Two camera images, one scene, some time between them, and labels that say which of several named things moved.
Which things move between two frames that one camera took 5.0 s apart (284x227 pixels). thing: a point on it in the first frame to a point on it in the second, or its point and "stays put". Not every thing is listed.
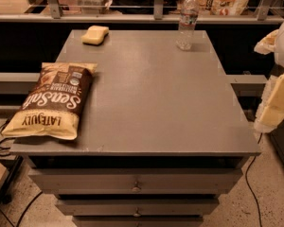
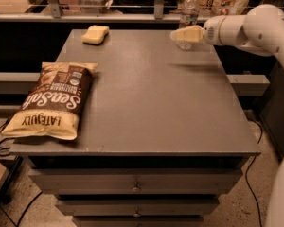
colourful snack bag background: (222, 0) stays put
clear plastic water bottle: (188, 14) stays put
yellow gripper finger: (277, 102) to (217, 30)
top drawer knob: (136, 187) stays put
